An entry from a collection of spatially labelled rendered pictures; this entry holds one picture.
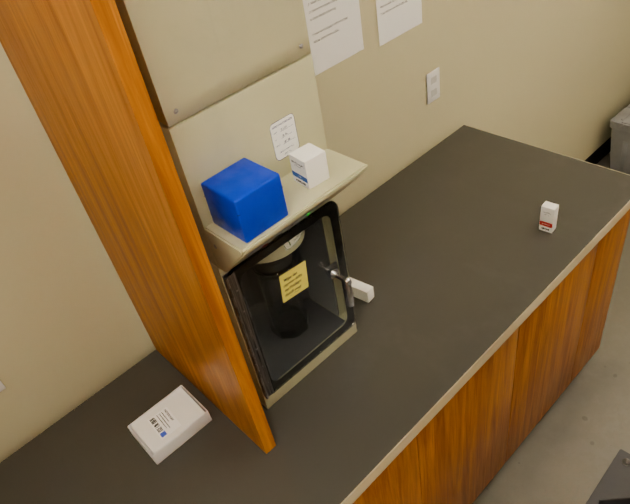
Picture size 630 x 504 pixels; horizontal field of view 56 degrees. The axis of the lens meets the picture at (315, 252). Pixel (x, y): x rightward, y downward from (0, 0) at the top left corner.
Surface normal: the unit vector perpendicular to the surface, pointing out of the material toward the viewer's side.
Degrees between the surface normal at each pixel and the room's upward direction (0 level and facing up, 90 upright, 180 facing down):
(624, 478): 0
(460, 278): 0
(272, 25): 90
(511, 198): 0
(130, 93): 90
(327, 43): 90
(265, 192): 90
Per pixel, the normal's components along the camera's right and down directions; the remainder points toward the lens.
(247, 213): 0.69, 0.39
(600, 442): -0.15, -0.75
